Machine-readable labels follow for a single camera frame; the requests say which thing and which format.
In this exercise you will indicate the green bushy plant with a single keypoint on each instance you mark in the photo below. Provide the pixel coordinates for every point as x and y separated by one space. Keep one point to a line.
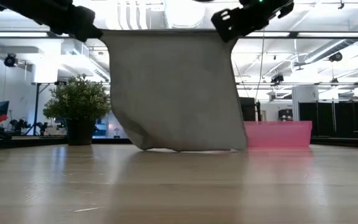
78 98

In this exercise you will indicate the black partition panels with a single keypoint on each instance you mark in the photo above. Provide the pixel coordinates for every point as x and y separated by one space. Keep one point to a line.
337 118

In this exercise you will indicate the grey microfiber towel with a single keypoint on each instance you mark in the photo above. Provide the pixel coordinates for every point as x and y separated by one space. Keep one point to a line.
172 93

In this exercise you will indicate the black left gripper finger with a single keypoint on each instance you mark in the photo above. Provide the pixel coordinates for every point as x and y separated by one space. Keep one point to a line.
84 25

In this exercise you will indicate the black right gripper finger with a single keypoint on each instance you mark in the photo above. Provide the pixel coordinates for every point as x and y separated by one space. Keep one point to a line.
232 26

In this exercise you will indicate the black computer monitor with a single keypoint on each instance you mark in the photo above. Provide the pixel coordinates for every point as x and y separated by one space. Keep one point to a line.
249 109

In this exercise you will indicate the black background robot arm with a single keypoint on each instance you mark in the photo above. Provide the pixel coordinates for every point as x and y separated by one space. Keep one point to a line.
26 126

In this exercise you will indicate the black plant pot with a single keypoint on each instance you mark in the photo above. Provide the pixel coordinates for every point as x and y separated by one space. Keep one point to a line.
80 132

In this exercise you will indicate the black box appliance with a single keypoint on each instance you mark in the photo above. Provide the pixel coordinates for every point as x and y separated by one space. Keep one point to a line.
286 115

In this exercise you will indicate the pink translucent plastic basket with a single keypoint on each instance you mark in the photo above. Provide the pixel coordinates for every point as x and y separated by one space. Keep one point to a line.
278 133

